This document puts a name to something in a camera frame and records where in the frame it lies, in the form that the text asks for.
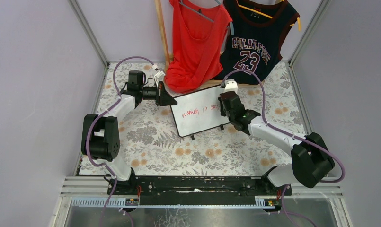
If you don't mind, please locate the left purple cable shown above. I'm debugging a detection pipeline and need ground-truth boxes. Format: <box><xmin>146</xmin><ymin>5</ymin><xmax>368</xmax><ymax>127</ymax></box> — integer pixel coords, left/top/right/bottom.
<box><xmin>85</xmin><ymin>56</ymin><xmax>159</xmax><ymax>227</ymax></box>

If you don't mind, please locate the red tank top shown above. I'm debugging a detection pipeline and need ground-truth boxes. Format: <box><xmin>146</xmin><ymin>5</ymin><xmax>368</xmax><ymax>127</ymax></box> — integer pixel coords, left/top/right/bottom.
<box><xmin>164</xmin><ymin>0</ymin><xmax>232</xmax><ymax>93</ymax></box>

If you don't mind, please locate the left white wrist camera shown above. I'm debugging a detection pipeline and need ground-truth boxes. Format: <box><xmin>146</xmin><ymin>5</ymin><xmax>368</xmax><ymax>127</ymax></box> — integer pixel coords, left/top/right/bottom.
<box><xmin>152</xmin><ymin>64</ymin><xmax>166</xmax><ymax>83</ymax></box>

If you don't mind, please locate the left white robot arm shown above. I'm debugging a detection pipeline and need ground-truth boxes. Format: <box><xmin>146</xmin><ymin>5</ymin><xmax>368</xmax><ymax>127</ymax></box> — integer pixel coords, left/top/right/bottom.
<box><xmin>81</xmin><ymin>69</ymin><xmax>177</xmax><ymax>182</ymax></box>

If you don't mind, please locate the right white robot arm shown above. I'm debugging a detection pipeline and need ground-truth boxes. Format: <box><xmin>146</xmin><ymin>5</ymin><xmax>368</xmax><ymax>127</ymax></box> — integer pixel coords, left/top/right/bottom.
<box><xmin>218</xmin><ymin>91</ymin><xmax>335</xmax><ymax>188</ymax></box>

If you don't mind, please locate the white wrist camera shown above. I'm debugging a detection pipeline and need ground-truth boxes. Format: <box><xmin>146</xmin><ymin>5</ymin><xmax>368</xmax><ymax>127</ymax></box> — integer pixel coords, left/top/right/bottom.
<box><xmin>221</xmin><ymin>79</ymin><xmax>238</xmax><ymax>94</ymax></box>
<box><xmin>152</xmin><ymin>64</ymin><xmax>166</xmax><ymax>83</ymax></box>

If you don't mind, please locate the white board black frame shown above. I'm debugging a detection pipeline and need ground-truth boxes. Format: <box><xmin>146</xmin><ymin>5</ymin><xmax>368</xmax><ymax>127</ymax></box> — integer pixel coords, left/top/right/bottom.
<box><xmin>170</xmin><ymin>85</ymin><xmax>229</xmax><ymax>138</ymax></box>

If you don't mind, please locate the grey clothes hanger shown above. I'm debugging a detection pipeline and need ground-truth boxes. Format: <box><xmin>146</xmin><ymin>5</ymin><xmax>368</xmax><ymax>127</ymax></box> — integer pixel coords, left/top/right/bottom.
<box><xmin>179</xmin><ymin>0</ymin><xmax>234</xmax><ymax>35</ymax></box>

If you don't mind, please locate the yellow clothes hanger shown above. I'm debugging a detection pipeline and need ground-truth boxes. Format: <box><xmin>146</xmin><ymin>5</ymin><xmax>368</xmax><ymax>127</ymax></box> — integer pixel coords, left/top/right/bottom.
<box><xmin>236</xmin><ymin>0</ymin><xmax>302</xmax><ymax>32</ymax></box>

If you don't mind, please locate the wooden clothes rack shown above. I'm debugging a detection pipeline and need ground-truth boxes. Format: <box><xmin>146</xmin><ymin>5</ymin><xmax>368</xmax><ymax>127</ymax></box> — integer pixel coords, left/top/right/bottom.
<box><xmin>154</xmin><ymin>0</ymin><xmax>257</xmax><ymax>89</ymax></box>

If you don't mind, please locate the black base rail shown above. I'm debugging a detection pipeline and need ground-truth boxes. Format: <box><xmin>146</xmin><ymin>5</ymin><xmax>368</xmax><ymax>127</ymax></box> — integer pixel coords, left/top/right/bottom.
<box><xmin>103</xmin><ymin>174</ymin><xmax>292</xmax><ymax>208</ymax></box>

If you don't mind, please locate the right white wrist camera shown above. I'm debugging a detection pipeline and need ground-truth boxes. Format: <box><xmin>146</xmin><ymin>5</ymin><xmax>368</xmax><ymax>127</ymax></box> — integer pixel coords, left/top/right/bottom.
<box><xmin>221</xmin><ymin>79</ymin><xmax>238</xmax><ymax>94</ymax></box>

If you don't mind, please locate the floral table cloth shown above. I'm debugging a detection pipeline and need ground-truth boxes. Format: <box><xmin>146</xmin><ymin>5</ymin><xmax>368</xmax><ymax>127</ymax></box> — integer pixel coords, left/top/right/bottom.
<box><xmin>79</xmin><ymin>62</ymin><xmax>318</xmax><ymax>178</ymax></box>

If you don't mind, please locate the navy basketball jersey 23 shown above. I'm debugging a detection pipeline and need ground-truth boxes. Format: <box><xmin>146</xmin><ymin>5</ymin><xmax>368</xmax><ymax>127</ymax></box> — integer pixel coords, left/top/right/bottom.
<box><xmin>214</xmin><ymin>0</ymin><xmax>300</xmax><ymax>85</ymax></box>

